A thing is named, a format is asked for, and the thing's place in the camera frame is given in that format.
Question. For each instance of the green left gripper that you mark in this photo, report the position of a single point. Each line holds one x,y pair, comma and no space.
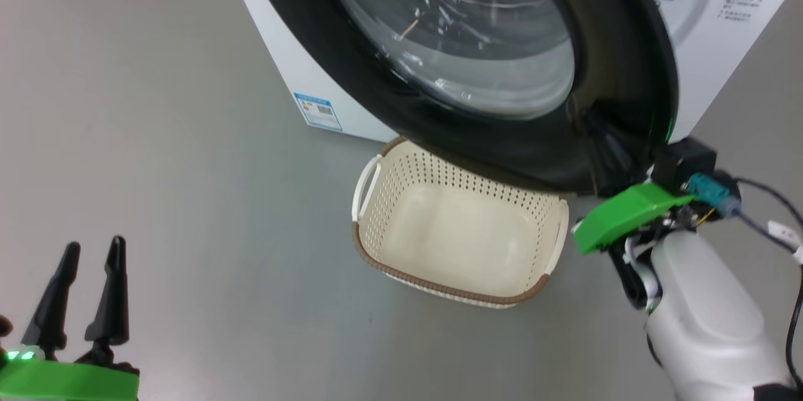
63,382

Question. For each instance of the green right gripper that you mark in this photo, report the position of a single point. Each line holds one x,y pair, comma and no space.
621,216

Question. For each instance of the black round glass washer door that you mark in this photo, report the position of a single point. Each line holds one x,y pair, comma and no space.
376,93

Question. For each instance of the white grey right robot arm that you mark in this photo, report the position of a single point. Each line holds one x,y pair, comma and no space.
709,313

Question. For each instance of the white front-load washing machine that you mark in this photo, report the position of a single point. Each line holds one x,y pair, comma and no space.
295,62

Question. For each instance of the cream laundry basket brown rim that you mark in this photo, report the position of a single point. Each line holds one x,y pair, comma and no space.
464,244

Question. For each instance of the blue energy label sticker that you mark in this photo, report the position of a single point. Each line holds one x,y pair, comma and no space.
318,111

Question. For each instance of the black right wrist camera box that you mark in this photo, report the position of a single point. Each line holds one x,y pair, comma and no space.
684,165

